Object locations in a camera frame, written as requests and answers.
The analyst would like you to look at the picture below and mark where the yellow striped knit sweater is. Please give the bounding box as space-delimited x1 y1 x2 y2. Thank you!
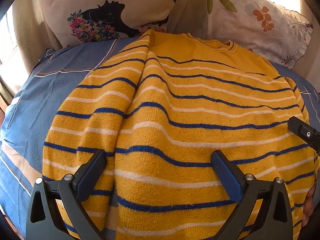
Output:
42 30 319 239

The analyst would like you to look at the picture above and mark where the white leaf print pillow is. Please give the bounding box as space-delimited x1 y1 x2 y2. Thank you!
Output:
206 0 313 69

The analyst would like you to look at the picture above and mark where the cream cushion with black silhouette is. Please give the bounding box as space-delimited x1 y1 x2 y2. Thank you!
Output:
39 0 186 47

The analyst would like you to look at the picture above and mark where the person's right hand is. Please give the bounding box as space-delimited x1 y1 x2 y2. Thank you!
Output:
302 177 318 227

